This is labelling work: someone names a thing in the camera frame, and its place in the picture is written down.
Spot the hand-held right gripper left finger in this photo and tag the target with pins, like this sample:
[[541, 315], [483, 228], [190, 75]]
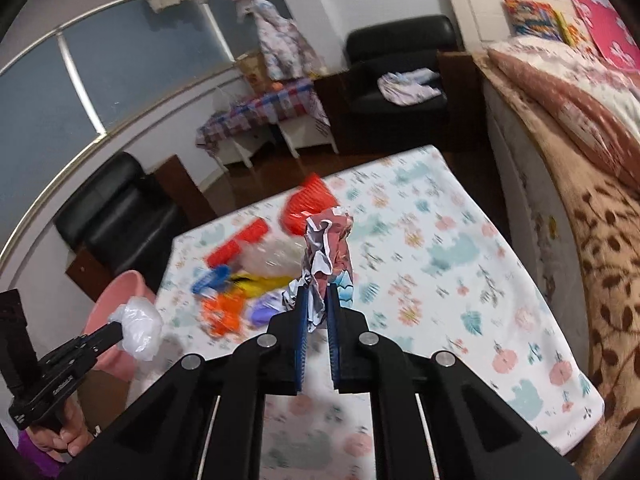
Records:
[[301, 325]]

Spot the person's left forearm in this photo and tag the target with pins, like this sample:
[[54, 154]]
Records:
[[37, 462]]

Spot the checkered tablecloth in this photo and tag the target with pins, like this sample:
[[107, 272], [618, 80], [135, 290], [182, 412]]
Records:
[[250, 112]]

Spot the brown paper bag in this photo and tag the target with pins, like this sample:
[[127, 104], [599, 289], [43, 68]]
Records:
[[252, 72]]

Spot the person's left hand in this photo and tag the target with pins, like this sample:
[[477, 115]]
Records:
[[70, 430]]

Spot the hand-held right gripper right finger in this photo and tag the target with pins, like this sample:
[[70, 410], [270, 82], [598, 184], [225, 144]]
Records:
[[332, 330]]

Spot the yellow wrapper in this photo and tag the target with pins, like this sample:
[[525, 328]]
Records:
[[260, 282]]

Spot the colourful patterned pillow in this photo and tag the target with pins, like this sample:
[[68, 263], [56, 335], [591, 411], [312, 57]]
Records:
[[532, 17]]

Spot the red mesh bag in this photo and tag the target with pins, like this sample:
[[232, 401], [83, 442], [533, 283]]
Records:
[[307, 205]]

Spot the blue wrapper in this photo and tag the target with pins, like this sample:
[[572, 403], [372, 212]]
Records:
[[212, 280]]

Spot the white headboard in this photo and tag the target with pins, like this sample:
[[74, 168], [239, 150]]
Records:
[[480, 5]]

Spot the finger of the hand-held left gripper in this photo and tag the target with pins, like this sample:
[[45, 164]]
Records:
[[107, 337]]

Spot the pink flower pillow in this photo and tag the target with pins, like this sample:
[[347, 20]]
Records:
[[607, 32]]

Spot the white side table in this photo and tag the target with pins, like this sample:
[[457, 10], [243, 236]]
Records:
[[305, 135]]

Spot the clear plastic bag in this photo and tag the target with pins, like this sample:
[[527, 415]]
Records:
[[272, 257]]

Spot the light printed garment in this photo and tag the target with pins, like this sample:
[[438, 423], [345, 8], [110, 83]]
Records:
[[407, 87]]

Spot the purple wrapper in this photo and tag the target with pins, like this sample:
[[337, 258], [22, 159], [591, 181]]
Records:
[[267, 312]]

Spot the floral tablecloth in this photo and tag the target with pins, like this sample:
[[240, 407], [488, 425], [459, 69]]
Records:
[[450, 260]]

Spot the pink plastic bin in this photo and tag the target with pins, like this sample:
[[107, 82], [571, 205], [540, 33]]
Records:
[[122, 290]]

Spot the white plastic bag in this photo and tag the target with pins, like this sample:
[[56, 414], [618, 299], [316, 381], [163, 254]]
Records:
[[140, 327]]

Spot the red foam fruit net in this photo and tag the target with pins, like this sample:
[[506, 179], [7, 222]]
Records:
[[237, 245]]

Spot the large curved window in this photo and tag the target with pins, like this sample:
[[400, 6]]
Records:
[[125, 60]]

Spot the black leather armchair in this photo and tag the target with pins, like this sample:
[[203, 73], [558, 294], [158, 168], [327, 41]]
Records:
[[120, 210], [400, 40]]

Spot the floral padded jacket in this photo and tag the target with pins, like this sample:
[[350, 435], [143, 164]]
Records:
[[282, 40]]

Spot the printed wrapper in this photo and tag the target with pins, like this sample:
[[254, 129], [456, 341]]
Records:
[[327, 245]]

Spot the orange fruit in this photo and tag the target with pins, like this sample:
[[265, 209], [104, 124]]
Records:
[[276, 86]]

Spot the orange wrapper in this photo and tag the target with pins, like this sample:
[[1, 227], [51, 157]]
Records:
[[222, 315]]

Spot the pink quilt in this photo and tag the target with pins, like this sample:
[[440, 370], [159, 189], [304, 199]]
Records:
[[575, 100]]

